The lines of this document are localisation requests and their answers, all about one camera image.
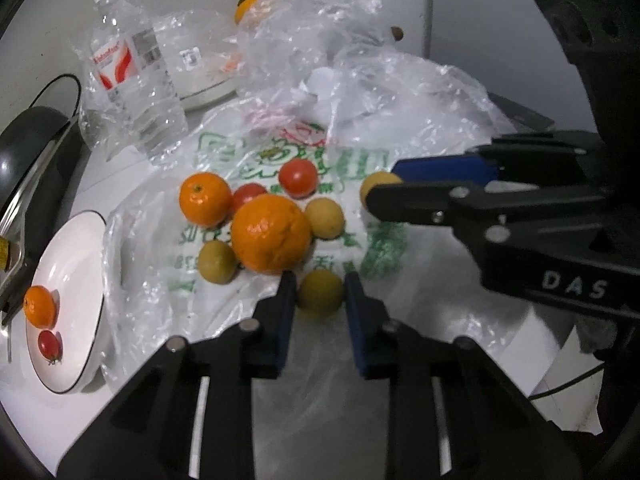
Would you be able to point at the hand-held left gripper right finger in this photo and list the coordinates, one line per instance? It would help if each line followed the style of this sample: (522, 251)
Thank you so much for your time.
(357, 310)

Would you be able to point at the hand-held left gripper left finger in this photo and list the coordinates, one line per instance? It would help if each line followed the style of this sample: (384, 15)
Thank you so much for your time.
(285, 310)

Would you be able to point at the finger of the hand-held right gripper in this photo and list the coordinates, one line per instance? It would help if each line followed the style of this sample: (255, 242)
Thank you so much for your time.
(440, 167)
(415, 205)

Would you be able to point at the small yellow-green fruit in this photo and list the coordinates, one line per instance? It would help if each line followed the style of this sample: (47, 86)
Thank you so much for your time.
(325, 219)
(376, 180)
(320, 292)
(216, 262)

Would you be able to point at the green printed plastic bag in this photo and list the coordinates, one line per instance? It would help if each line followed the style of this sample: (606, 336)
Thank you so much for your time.
(350, 255)

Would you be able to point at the large orange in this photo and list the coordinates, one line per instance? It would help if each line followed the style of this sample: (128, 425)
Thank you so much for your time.
(270, 232)

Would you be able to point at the red tomato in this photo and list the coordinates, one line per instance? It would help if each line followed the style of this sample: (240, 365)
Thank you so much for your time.
(298, 177)
(247, 194)

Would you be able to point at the small mandarin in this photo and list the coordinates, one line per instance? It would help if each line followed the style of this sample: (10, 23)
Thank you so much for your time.
(40, 306)
(204, 200)

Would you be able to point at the white plate with black rim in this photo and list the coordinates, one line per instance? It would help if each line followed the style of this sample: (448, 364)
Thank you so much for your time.
(70, 270)

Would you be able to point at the crumpled clear plastic bag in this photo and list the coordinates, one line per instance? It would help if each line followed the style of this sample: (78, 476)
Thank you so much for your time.
(400, 90)

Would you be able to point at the small brown object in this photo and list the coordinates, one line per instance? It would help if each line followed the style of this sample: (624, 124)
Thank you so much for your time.
(397, 33)

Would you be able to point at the white round tray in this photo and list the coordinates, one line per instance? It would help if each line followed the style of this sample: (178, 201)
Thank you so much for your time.
(210, 92)

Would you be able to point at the small cherry tomato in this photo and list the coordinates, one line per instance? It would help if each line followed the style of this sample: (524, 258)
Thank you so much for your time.
(49, 345)

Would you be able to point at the white paper sheet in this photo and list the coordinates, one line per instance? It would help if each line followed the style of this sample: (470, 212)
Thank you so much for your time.
(575, 410)

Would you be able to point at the orange with green stem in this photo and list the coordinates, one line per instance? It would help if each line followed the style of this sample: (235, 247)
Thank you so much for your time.
(246, 10)

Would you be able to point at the clear plastic water bottle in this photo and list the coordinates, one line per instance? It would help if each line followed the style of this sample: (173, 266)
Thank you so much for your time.
(142, 90)

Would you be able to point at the metal device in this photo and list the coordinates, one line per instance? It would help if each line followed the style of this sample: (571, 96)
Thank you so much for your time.
(37, 172)

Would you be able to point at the dark grey pan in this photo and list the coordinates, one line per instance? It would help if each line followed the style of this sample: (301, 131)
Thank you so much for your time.
(25, 150)

